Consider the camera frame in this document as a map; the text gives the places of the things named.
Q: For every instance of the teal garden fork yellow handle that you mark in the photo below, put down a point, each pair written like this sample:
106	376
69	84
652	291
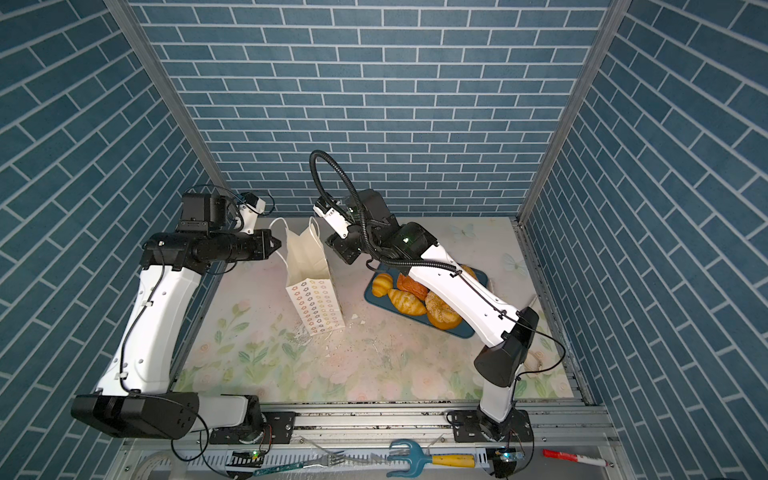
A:
410	452

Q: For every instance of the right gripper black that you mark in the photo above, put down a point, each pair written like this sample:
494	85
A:
342	246

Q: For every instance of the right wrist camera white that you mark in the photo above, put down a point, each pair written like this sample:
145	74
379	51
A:
333	218

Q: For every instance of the teal rectangular tray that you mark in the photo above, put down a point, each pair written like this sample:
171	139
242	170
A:
462	330

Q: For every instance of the red white marker pen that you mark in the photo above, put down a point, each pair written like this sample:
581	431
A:
577	458

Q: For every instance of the sesame oval bread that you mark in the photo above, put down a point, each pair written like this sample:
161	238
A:
470	272

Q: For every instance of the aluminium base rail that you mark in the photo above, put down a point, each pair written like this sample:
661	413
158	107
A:
542	423

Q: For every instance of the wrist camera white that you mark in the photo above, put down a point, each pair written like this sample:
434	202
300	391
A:
333	218
250	208

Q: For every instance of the golden long croissant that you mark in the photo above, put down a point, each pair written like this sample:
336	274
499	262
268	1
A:
406	303

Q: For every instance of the white paper bag with pattern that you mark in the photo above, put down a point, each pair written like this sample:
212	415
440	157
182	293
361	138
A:
309	284

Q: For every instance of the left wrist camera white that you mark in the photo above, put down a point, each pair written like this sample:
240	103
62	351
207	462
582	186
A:
250	208

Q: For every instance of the reddish-brown croissant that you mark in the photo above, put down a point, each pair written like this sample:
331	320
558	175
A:
407	284

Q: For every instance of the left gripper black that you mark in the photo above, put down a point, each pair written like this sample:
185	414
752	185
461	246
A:
261	250

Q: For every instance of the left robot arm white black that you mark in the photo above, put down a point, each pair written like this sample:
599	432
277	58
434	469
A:
133	398

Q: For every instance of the large sugared twisted bun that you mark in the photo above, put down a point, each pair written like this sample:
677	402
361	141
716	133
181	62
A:
440	314

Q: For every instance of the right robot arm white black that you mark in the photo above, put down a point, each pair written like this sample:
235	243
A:
364	224

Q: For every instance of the metal fork green handle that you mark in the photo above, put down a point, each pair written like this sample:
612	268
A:
326	461

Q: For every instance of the small striped yellow bun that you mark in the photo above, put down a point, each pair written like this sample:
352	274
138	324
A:
381	285

